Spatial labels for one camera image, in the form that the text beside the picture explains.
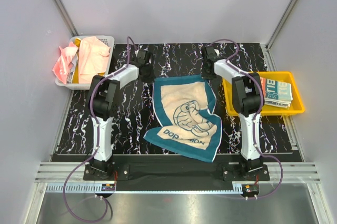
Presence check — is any white plastic basket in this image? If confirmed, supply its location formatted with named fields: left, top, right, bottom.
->
left=53, top=35, right=115, bottom=90

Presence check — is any aluminium frame post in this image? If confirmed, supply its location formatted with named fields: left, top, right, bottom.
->
left=265, top=0, right=299, bottom=51
left=53, top=0, right=79, bottom=36

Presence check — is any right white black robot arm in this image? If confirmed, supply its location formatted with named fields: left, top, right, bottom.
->
left=202, top=46, right=264, bottom=180

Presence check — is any yellow cloth in basket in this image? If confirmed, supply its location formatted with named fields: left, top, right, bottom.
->
left=72, top=38, right=81, bottom=83

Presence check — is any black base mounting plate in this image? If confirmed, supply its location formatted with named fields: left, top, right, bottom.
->
left=83, top=154, right=270, bottom=193

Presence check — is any pink striped cloth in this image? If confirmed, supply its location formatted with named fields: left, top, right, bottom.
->
left=52, top=42, right=78, bottom=84

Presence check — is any yellow plastic tray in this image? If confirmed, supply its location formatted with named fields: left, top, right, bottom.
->
left=222, top=71, right=306, bottom=117

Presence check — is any left aluminium frame post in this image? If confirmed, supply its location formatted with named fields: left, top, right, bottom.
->
left=53, top=0, right=79, bottom=36

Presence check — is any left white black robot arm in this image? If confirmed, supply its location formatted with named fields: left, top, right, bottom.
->
left=85, top=50, right=155, bottom=180

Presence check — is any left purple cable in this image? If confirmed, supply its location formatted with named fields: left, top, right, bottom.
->
left=62, top=36, right=138, bottom=222

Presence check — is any teal beige Doraemon towel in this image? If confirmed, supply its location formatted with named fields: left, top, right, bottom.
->
left=144, top=75, right=223, bottom=163

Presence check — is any right aluminium frame post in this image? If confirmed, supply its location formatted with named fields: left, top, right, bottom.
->
left=265, top=0, right=299, bottom=51

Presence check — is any folded printed towel in tray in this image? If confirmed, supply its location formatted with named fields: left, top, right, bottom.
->
left=260, top=77, right=293, bottom=109

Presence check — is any aluminium front rail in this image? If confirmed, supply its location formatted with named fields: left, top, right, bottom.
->
left=35, top=162, right=320, bottom=194

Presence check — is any peach towel in basket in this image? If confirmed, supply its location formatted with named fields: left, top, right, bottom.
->
left=78, top=36, right=110, bottom=84

